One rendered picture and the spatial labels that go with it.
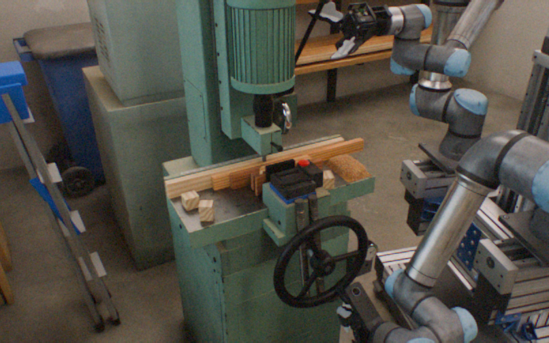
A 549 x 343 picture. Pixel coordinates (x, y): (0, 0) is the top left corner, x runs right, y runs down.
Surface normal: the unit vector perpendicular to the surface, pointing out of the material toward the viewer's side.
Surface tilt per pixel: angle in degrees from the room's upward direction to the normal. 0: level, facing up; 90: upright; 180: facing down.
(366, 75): 90
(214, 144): 90
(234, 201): 0
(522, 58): 90
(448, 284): 0
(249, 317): 90
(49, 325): 0
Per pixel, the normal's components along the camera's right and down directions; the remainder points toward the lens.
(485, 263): -0.97, 0.12
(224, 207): 0.00, -0.87
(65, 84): 0.51, 0.50
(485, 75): -0.88, 0.24
